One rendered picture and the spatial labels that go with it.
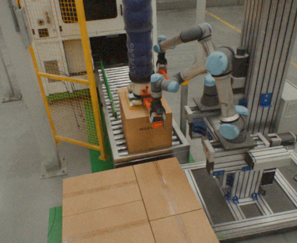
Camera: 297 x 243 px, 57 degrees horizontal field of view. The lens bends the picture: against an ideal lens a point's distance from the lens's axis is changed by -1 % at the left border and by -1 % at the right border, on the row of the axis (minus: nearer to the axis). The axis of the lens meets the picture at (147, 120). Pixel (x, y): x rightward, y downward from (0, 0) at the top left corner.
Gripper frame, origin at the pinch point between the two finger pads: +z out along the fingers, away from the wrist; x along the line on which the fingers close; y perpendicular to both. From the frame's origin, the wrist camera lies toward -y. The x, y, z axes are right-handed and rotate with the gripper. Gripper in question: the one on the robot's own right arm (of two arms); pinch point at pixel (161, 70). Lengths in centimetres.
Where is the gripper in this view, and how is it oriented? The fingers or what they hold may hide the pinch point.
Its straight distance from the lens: 283.4
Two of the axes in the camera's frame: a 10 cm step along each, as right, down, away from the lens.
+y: 2.0, 5.3, -8.2
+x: 9.8, -1.5, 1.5
